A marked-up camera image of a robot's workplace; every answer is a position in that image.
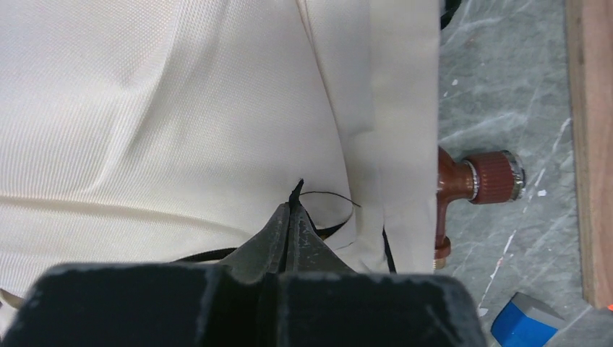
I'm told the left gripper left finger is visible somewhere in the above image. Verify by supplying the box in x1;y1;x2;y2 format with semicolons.
218;203;291;283

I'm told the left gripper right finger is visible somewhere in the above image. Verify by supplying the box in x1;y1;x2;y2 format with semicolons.
287;201;354;274

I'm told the cream canvas backpack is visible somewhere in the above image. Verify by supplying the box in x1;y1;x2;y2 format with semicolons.
1;1;444;330

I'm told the blue grey eraser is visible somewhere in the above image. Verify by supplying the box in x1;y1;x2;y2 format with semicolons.
490;292;566;347

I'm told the brown pipe tee fitting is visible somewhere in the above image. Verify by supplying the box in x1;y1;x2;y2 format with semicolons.
433;147;526;270

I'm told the wooden board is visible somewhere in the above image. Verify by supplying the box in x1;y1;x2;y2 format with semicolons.
566;1;612;309

